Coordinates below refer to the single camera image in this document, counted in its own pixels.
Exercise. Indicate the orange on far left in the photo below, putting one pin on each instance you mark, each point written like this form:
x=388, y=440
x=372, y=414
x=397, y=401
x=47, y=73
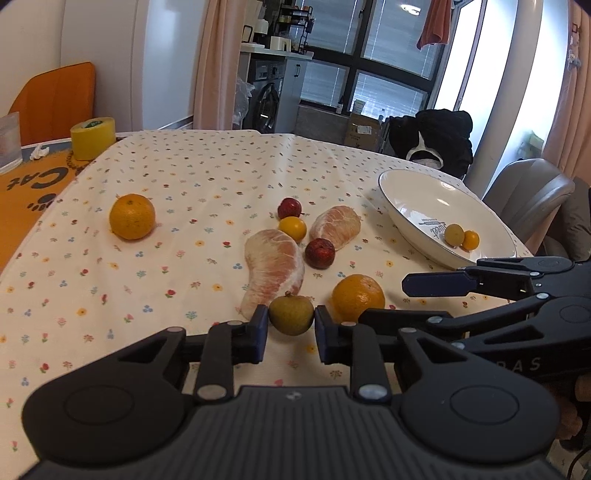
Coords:
x=132, y=217

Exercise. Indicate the orange cat placemat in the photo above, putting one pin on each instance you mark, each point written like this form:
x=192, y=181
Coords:
x=28, y=190

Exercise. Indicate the grey chair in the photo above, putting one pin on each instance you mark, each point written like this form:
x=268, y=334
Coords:
x=526, y=192

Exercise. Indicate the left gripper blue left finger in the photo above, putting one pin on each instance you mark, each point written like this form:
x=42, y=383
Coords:
x=254, y=336

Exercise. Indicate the red fruit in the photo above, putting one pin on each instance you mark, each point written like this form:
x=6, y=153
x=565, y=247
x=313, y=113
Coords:
x=320, y=253
x=289, y=207

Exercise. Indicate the orange chair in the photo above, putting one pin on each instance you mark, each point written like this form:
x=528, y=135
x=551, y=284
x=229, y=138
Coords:
x=52, y=102

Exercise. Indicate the black jacket on chair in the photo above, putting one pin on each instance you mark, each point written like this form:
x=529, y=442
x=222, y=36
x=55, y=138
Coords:
x=438, y=138

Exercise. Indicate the pink curtain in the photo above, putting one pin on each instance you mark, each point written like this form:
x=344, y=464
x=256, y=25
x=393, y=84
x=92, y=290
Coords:
x=217, y=69

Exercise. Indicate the small orange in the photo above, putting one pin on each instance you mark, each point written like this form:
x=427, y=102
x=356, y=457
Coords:
x=471, y=240

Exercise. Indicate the small yellow fruit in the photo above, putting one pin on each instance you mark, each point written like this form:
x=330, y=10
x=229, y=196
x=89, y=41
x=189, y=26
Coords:
x=293, y=226

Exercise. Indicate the cardboard box by window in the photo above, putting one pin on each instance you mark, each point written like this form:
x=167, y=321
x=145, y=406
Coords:
x=363, y=132

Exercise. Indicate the yellow tape roll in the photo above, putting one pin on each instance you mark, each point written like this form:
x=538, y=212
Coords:
x=89, y=139

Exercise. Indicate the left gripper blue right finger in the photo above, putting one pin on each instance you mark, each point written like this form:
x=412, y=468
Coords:
x=328, y=337

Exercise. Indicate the white refrigerator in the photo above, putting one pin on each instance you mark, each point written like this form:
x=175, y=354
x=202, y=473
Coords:
x=145, y=55

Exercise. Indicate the floral white tablecloth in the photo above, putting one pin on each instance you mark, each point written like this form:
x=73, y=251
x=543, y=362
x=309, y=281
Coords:
x=74, y=292

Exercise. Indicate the yellow-green round fruit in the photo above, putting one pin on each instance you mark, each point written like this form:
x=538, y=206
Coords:
x=291, y=314

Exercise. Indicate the white plate blue rim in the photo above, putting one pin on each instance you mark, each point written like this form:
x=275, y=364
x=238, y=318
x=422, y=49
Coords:
x=423, y=203

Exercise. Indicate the black spice rack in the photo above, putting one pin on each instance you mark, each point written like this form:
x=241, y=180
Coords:
x=295, y=22

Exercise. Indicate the small greenish fruit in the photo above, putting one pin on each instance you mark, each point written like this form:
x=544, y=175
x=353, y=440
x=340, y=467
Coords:
x=454, y=235

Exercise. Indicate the long peeled pomelo segment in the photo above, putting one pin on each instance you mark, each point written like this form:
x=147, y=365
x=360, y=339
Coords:
x=276, y=266

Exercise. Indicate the clear drinking glass far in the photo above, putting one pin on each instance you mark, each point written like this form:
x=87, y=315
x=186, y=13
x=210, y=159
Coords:
x=10, y=143

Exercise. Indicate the grey washing machine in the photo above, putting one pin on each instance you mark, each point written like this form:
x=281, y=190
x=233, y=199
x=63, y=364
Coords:
x=266, y=76

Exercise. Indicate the short peeled pomelo segment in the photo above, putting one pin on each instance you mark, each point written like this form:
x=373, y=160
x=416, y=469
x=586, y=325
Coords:
x=339, y=225

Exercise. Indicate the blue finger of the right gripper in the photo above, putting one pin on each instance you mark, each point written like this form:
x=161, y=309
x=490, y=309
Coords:
x=439, y=284

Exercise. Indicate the white toaster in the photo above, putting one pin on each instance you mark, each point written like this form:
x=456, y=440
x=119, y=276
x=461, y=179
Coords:
x=278, y=43

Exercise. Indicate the hanging orange towel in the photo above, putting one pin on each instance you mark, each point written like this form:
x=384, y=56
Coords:
x=437, y=25

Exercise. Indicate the large orange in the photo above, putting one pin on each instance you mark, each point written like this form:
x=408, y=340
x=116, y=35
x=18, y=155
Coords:
x=354, y=295

